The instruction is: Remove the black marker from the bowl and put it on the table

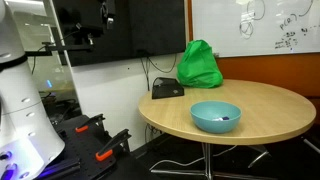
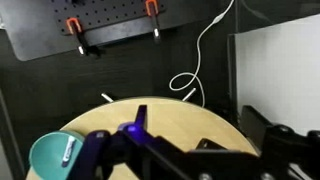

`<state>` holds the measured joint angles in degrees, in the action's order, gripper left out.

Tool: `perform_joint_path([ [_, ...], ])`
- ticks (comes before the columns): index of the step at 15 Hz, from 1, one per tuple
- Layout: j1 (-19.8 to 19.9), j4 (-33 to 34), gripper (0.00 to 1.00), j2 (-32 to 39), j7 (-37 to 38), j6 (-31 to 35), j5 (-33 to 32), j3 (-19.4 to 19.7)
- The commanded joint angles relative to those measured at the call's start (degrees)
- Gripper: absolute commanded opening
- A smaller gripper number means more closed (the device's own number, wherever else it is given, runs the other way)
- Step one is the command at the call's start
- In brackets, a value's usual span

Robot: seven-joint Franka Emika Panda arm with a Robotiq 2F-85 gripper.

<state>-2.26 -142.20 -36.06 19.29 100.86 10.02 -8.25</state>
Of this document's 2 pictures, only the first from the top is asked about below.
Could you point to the black wedge-shaped box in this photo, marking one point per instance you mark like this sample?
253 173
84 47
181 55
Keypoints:
166 89

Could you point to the black clamp with orange tip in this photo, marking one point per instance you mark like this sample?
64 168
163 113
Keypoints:
89 122
111 144

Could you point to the black hanging camera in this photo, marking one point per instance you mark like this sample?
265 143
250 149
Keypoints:
109 13

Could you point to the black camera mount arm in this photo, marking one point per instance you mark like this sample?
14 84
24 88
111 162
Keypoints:
63 47

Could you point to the metal table pedestal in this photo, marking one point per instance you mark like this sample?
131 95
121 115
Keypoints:
208 160

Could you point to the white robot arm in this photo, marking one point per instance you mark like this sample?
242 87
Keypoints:
20 100

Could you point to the black wall monitor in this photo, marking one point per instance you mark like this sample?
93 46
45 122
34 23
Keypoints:
146 26

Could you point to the white marker with purple label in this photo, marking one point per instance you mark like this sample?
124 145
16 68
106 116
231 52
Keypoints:
224 118

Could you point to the whiteboard with writing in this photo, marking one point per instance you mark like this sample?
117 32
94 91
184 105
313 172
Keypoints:
226 26

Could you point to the teal plastic bowl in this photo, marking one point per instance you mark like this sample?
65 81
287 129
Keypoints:
206 123

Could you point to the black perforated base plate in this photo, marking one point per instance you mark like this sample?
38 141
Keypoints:
83 150

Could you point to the green fabric bag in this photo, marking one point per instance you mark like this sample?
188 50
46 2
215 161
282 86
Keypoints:
198 68

